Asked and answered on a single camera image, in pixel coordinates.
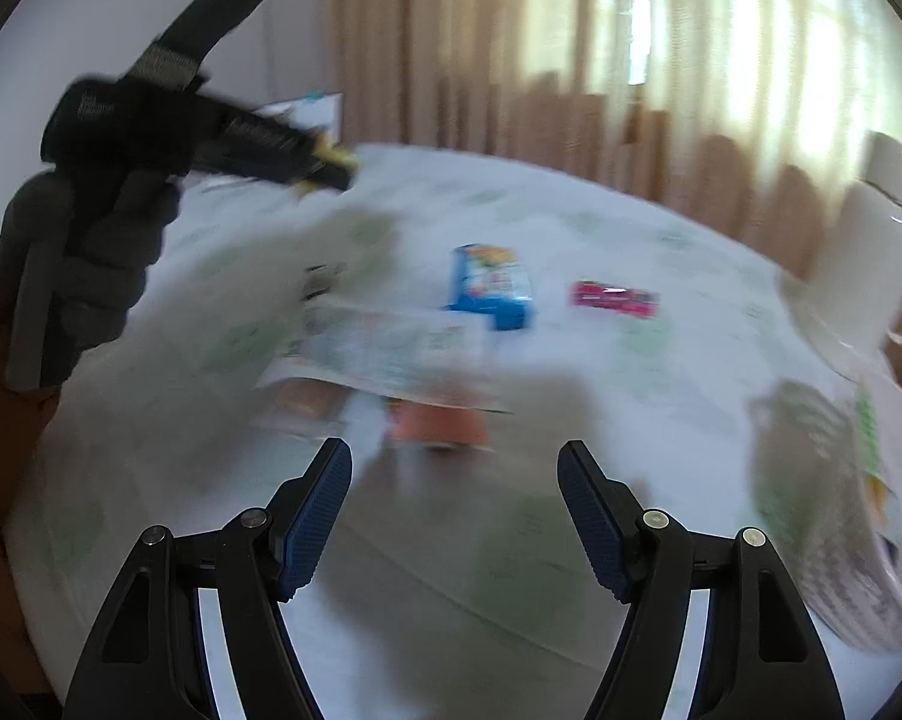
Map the blue snack packet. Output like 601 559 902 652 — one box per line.
443 244 534 332

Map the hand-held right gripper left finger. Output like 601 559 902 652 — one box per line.
61 436 354 720

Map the green striped snack packet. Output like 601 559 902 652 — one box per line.
854 381 885 475

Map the pink candy packet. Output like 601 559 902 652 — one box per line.
569 279 660 319

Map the beige curtain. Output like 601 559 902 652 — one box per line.
322 0 902 293

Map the white thermos jug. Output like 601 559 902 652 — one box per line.
807 131 902 365

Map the white plastic basket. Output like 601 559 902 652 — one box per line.
749 373 902 653

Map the orange swirl snack packet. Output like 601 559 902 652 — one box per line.
387 394 498 455

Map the pale printed snack packet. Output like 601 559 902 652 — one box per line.
256 298 491 407

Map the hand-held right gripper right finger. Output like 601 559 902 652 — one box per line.
557 440 846 720

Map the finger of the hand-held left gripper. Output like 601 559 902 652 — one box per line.
209 106 360 194

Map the person's left hand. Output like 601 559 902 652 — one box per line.
0 169 184 391

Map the brown snack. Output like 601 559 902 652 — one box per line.
267 379 348 432

